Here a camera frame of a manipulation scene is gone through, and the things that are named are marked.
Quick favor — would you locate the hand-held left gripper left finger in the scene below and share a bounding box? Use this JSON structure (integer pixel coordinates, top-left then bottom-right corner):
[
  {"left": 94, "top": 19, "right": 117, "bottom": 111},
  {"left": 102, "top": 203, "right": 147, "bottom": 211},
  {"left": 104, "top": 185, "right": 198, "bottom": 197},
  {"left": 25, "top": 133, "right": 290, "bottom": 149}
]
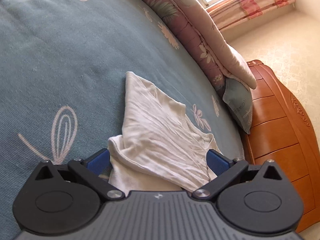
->
[{"left": 32, "top": 148, "right": 125, "bottom": 202}]

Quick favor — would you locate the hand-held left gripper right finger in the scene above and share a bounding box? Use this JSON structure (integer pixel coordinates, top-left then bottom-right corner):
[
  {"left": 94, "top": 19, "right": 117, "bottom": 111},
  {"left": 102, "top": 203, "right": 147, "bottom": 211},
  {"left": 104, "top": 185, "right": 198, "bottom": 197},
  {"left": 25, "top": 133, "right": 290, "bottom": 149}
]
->
[{"left": 191, "top": 149, "right": 286, "bottom": 202}]

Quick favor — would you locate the wooden headboard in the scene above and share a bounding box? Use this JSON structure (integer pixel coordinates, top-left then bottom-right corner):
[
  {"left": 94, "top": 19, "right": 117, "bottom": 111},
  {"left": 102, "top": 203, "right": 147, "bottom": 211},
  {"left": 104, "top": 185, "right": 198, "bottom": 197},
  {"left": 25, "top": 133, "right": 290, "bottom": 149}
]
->
[{"left": 240, "top": 59, "right": 320, "bottom": 235}]

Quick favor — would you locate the white printed sweatshirt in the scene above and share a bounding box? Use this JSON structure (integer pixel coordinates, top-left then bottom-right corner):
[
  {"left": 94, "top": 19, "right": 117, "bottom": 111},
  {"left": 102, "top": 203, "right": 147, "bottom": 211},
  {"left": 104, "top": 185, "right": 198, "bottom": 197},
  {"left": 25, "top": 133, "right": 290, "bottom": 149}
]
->
[{"left": 107, "top": 71, "right": 224, "bottom": 193}]

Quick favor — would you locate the grey-green flower pillow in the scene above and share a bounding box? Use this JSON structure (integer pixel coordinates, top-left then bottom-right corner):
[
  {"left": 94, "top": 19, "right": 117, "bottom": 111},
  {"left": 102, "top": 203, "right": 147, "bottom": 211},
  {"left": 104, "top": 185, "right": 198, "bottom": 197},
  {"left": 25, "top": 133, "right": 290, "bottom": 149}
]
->
[{"left": 222, "top": 77, "right": 253, "bottom": 135}]

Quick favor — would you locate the folded pink floral quilt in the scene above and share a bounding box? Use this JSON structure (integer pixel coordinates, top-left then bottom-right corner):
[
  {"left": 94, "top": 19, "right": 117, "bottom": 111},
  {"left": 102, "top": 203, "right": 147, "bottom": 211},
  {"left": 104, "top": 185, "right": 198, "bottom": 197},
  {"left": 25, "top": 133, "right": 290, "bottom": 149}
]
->
[{"left": 120, "top": 0, "right": 257, "bottom": 98}]

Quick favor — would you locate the pink striped curtain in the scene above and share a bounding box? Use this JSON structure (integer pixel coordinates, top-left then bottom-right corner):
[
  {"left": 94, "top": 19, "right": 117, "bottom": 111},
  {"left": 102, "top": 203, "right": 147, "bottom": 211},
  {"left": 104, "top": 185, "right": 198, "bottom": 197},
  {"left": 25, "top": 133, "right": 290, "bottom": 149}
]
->
[{"left": 206, "top": 0, "right": 297, "bottom": 32}]

